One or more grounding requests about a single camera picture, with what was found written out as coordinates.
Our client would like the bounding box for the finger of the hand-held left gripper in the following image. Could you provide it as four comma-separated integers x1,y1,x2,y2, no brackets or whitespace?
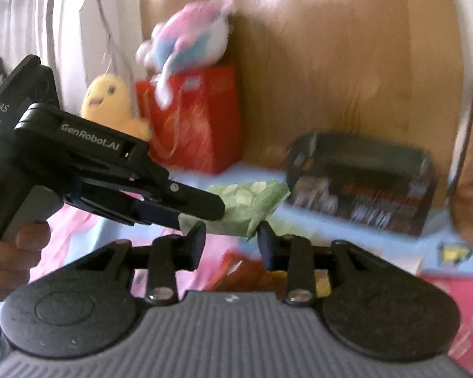
68,187,182,230
148,169,226,222

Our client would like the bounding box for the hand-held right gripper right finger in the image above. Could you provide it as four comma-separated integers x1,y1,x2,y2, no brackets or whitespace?
257,220,385,306

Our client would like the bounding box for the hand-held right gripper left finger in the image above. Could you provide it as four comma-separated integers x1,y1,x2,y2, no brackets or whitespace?
77,220,206,305

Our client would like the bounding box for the orange snack packet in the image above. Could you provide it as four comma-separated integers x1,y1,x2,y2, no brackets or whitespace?
205,250,334,298

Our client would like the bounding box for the green snack packet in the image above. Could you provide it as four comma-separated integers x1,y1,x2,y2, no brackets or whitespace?
179,180,291,241

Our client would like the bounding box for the person's left hand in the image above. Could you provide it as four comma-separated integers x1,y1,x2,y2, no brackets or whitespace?
0,170,52,303

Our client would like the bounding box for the yellow plush toy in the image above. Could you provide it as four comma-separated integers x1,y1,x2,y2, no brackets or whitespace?
81,73,154,142

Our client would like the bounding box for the red gift bag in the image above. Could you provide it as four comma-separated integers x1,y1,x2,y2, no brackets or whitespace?
136,65,244,176

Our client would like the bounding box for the printed bed sheet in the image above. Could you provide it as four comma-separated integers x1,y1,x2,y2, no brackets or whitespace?
0,161,473,376

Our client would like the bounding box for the black printed box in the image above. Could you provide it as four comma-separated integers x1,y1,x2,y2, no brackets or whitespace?
286,131,437,238

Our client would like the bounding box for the white curtain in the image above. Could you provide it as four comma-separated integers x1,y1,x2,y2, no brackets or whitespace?
0,0,143,135

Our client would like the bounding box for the pink and blue plush toy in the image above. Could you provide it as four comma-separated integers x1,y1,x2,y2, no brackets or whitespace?
136,1,234,108

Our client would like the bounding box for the wooden board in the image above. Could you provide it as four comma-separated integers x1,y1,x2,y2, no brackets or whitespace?
140,0,470,210

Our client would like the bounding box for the wall cable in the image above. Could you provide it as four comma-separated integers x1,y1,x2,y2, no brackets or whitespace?
89,0,139,119

